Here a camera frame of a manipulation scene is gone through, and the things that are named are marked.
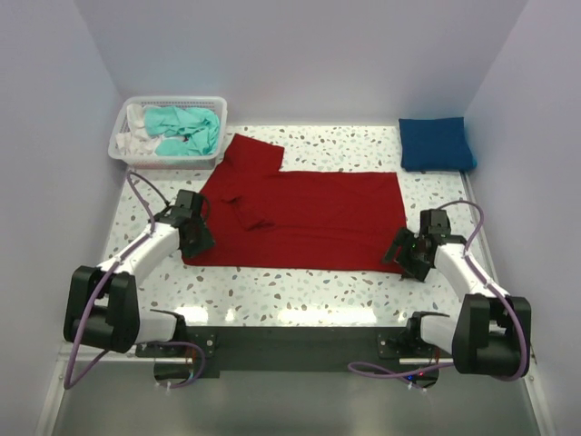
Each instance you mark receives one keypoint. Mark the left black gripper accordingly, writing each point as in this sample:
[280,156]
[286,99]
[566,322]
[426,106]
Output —
[198,238]

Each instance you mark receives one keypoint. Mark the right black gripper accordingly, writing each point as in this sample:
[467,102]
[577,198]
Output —
[409,254]

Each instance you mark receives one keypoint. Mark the red t shirt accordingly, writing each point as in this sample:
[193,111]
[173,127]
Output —
[262,216]

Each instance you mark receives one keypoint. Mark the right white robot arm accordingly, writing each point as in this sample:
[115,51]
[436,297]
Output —
[491,333]

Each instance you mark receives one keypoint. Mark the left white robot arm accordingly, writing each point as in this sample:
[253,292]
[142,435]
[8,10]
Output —
[103,309]

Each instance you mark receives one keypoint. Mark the folded blue t shirt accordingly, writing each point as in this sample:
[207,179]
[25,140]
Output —
[435,145]

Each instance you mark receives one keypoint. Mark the teal t shirt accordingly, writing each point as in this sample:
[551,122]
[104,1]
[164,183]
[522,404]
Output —
[189,132]

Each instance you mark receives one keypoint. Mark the white t shirt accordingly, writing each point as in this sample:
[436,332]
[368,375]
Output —
[136,141]

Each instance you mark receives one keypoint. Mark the white plastic laundry basket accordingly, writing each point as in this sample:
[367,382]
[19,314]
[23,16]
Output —
[215,103]

